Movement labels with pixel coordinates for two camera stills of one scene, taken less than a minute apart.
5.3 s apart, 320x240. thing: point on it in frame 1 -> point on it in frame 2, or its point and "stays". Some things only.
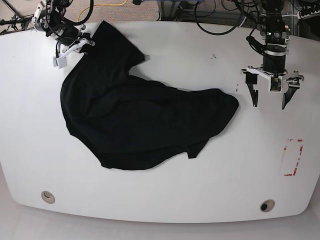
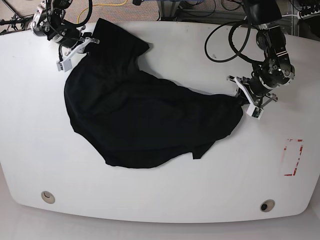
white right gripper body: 275,81 -> 241,81
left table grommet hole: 48,197 stays
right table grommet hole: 267,205 stays
